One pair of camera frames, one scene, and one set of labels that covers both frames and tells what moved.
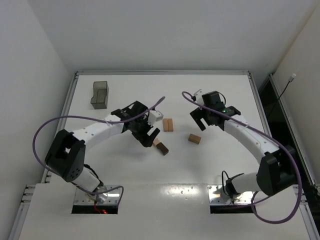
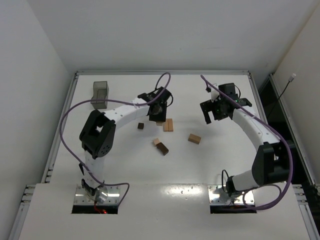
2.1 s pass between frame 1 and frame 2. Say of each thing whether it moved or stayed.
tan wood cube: stayed
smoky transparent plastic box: stayed
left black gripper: moved
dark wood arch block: stayed
